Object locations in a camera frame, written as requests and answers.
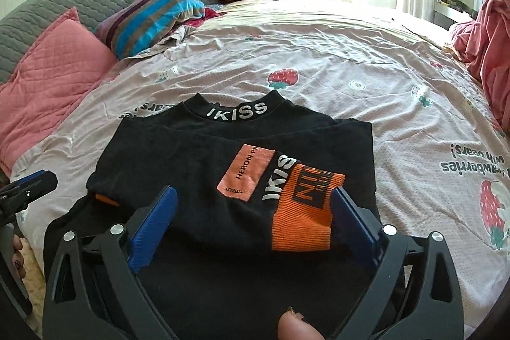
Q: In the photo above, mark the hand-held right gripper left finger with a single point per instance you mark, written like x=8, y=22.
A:
x=153, y=228

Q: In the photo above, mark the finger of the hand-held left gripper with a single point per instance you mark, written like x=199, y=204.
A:
x=28, y=178
x=40, y=188

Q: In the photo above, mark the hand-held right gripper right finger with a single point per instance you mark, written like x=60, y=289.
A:
x=354, y=228

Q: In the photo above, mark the black sweatshirt with orange cuffs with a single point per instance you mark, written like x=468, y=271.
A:
x=179, y=149

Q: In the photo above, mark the person's left hand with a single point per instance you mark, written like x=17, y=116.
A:
x=19, y=264

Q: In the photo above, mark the person's right hand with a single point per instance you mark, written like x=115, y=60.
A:
x=297, y=328

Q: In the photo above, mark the pink quilted pillow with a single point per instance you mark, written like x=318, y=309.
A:
x=51, y=77

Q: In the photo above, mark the strawberry print bedspread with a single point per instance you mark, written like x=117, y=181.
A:
x=358, y=57

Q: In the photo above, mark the striped blue purple pillow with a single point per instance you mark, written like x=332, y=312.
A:
x=151, y=13

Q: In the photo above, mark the red garment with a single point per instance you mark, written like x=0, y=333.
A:
x=199, y=19

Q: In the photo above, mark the pink crumpled blanket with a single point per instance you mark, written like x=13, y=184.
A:
x=494, y=45

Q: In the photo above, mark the white side table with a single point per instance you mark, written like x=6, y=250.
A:
x=454, y=11

